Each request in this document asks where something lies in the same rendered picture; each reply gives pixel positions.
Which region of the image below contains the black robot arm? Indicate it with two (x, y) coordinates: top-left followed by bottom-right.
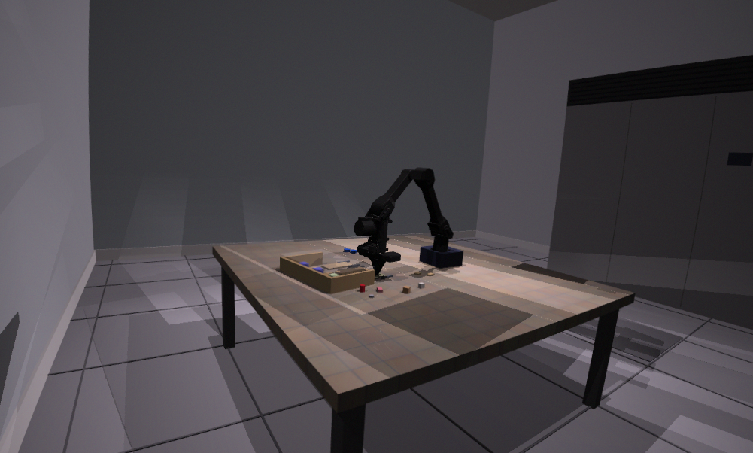
(354, 167), (454, 257)

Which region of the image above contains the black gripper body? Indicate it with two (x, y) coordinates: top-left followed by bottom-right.
(369, 235), (401, 263)

